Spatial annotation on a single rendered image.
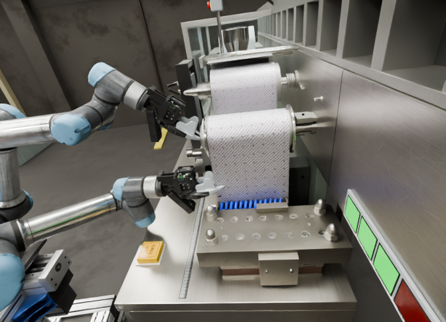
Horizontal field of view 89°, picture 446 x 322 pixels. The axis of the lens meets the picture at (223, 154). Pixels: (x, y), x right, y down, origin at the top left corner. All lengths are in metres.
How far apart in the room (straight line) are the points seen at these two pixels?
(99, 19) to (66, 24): 0.57
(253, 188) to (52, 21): 4.83
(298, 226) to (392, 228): 0.32
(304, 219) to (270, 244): 0.14
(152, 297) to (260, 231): 0.36
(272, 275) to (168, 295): 0.30
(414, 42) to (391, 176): 0.20
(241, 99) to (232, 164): 0.27
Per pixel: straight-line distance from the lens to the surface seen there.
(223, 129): 0.66
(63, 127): 0.68
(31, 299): 1.35
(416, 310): 0.43
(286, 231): 0.69
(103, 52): 4.94
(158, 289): 0.80
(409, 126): 0.37
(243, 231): 0.69
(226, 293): 0.75
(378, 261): 0.49
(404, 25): 0.44
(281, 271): 0.69
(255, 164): 0.70
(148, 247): 0.88
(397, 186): 0.41
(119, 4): 4.80
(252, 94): 0.86
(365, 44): 0.59
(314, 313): 0.79
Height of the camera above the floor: 1.54
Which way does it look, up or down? 29 degrees down
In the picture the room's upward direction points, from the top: 8 degrees counter-clockwise
